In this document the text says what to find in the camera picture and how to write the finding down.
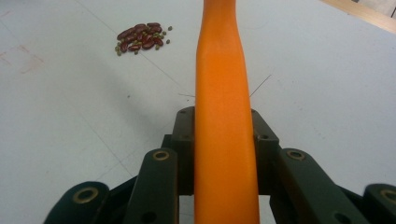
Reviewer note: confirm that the wooden table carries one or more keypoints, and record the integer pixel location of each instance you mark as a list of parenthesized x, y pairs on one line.
[(367, 14)]

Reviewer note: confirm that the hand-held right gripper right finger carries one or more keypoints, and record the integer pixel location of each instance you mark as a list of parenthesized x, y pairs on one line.
[(264, 146)]

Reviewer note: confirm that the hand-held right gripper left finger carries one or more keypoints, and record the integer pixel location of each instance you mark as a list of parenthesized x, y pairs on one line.
[(183, 149)]

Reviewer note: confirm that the pile of red kidney beans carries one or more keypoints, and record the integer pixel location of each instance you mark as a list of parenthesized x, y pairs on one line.
[(141, 37)]

